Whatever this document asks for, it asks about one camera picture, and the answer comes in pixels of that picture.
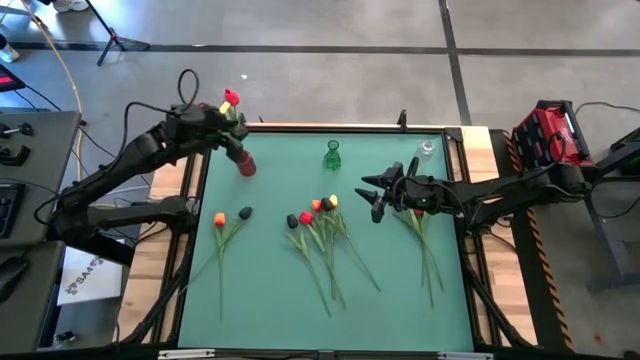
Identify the black metal table frame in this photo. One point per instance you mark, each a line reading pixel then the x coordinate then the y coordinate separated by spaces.
pixel 300 129

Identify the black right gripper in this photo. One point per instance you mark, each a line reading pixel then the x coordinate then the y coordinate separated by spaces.
pixel 420 195

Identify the white printed sign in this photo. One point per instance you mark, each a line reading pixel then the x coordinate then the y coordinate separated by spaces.
pixel 90 285

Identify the person's white shoe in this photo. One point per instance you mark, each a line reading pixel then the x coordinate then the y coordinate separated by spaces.
pixel 9 52
pixel 70 5

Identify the black device with red display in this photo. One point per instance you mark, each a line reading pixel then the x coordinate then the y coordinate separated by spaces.
pixel 7 80

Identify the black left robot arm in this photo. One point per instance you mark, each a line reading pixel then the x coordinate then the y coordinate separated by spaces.
pixel 125 155

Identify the clear glass vase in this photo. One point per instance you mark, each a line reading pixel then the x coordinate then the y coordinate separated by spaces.
pixel 426 149

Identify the black lever knob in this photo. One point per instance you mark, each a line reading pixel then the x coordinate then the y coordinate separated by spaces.
pixel 22 129

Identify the red ribbed vase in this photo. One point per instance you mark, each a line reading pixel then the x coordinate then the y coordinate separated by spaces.
pixel 246 166

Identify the dark metal equipment stand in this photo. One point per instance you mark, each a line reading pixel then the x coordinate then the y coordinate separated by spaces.
pixel 627 150

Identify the green glass vase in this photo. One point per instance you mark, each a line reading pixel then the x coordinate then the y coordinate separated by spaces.
pixel 332 160

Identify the green table mat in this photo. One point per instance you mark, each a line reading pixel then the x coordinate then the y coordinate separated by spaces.
pixel 390 320

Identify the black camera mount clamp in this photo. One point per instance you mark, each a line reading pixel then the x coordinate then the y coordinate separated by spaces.
pixel 402 120

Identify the red and black tool case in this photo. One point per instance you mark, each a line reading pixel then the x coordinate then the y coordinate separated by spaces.
pixel 545 125

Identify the grey side desk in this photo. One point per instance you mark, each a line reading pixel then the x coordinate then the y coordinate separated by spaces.
pixel 45 165

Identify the black keyboard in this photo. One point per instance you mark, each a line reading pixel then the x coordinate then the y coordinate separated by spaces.
pixel 7 210

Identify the black table-level camera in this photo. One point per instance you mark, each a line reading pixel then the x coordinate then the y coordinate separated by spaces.
pixel 326 355

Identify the black hazard striped base plate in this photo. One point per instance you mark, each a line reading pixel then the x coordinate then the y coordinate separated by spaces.
pixel 530 300

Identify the white edge clip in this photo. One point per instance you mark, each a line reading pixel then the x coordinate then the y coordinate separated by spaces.
pixel 185 354
pixel 465 356

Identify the black computer mouse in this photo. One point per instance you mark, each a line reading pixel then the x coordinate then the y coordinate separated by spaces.
pixel 10 275

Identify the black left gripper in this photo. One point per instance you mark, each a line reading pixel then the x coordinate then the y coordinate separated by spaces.
pixel 195 122

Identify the black tripod stand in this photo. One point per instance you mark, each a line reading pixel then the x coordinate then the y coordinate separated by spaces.
pixel 116 41

